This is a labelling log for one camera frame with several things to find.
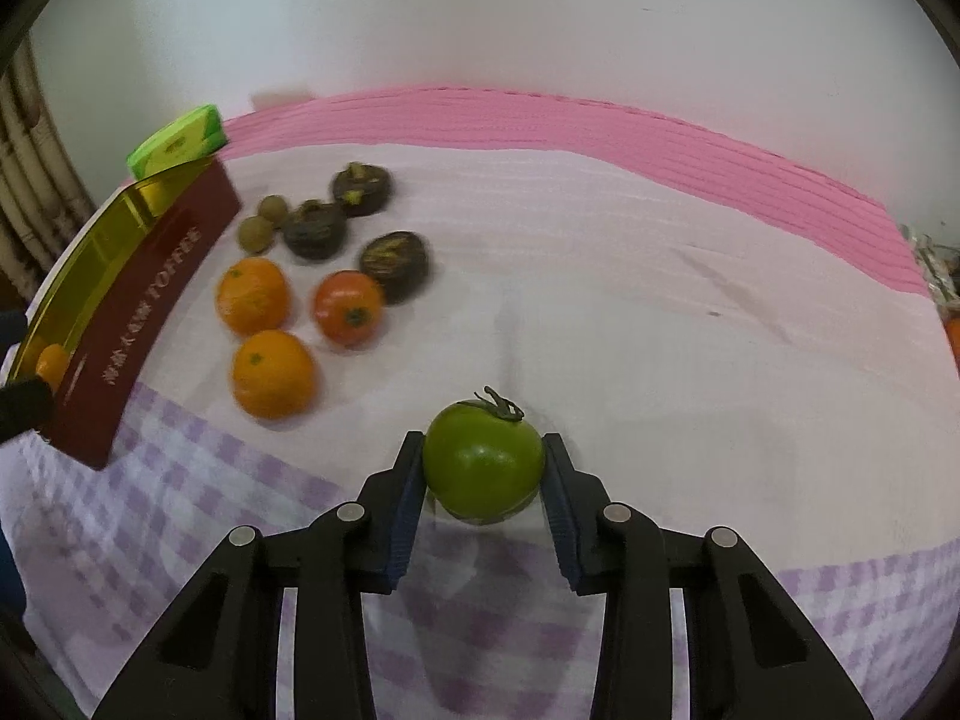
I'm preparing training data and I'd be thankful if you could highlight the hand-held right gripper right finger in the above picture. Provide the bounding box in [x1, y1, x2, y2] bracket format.
[541, 433, 875, 720]

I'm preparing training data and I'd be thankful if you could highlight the red and gold tin box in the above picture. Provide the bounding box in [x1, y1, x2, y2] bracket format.
[13, 157, 242, 472]

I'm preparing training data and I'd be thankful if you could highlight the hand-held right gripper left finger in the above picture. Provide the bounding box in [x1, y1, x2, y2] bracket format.
[91, 431, 428, 720]

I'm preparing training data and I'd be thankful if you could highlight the bamboo furniture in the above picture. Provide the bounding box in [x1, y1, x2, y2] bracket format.
[0, 37, 98, 301]

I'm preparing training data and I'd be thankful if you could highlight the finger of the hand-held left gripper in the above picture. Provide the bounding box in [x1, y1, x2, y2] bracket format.
[0, 379, 55, 445]

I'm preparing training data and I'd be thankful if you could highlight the red tomato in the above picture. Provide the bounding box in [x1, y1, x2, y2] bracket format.
[312, 270, 386, 348]

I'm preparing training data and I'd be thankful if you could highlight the blue object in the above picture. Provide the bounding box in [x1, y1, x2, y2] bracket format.
[0, 525, 27, 620]

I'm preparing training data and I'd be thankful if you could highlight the clear plastic bag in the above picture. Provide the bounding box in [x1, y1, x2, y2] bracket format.
[900, 225, 960, 308]

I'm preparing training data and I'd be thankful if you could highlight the pink white checked tablecloth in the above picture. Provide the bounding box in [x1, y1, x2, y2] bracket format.
[0, 86, 947, 720]

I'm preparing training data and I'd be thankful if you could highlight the green tomato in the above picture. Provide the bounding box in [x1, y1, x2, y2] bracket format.
[422, 386, 546, 526]

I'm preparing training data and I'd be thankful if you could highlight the green tissue pack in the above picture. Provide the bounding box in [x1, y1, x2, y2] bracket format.
[126, 105, 228, 182]

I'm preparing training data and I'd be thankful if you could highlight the orange mandarin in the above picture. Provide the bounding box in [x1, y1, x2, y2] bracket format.
[35, 343, 72, 395]
[216, 256, 291, 338]
[231, 329, 317, 421]

